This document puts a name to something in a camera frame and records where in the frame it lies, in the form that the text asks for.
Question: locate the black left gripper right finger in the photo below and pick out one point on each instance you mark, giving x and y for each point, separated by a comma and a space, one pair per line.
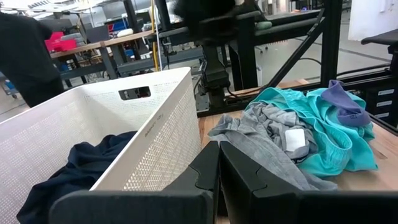
280, 208

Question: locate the person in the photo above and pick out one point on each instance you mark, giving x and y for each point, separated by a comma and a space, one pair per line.
25, 59

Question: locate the grey black-edged bench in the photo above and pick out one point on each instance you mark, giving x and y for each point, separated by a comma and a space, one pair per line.
280, 28

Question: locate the wooden workbench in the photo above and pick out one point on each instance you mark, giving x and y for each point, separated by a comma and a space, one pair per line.
93, 45

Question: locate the navy dotted garment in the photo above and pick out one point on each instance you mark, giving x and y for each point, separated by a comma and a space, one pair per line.
77, 174

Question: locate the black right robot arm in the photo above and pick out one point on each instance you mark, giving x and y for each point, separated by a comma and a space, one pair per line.
214, 74

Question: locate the black aluminium table frame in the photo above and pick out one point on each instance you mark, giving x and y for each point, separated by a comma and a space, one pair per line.
331, 46

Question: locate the white perforated plastic basket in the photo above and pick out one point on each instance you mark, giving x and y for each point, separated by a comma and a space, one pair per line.
93, 109

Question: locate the red box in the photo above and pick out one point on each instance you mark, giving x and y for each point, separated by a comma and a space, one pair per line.
59, 43

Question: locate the teal garment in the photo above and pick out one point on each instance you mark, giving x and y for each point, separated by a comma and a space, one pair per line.
329, 146

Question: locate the black seat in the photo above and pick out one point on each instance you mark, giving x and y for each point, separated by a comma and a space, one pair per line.
381, 39

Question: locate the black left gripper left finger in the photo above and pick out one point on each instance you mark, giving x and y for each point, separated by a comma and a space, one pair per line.
140, 208

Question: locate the black labelled drawer unit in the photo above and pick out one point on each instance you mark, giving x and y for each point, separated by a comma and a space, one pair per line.
384, 102

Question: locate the light grey garment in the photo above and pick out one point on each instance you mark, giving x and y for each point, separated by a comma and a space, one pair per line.
248, 140

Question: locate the purple garment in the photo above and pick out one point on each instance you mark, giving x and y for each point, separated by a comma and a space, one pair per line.
345, 105

